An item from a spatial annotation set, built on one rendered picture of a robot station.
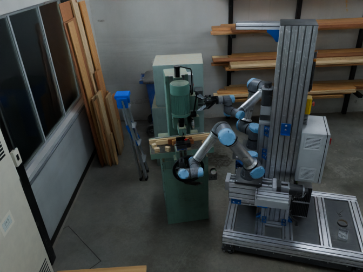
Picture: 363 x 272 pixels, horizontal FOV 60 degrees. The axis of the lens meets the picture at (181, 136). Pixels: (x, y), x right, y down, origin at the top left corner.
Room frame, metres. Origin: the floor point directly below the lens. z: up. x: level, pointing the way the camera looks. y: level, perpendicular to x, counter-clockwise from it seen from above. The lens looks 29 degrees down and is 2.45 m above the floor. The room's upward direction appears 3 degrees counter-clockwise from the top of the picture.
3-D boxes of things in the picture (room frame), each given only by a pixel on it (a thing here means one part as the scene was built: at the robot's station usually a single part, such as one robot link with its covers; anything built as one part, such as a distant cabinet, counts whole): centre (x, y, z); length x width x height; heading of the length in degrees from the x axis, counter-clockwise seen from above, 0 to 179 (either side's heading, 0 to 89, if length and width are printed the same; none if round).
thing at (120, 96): (3.38, 0.59, 0.58); 0.27 x 0.25 x 1.16; 89
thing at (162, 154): (2.54, 0.00, 0.87); 0.61 x 0.30 x 0.06; 97
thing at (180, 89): (2.65, -0.01, 1.35); 0.18 x 0.18 x 0.31
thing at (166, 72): (2.94, 0.03, 1.16); 0.22 x 0.22 x 0.72; 7
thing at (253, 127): (2.64, -0.70, 0.98); 0.13 x 0.12 x 0.14; 35
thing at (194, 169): (2.01, -0.10, 1.00); 0.11 x 0.11 x 0.08; 5
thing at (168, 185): (2.77, 0.01, 0.36); 0.58 x 0.45 x 0.71; 7
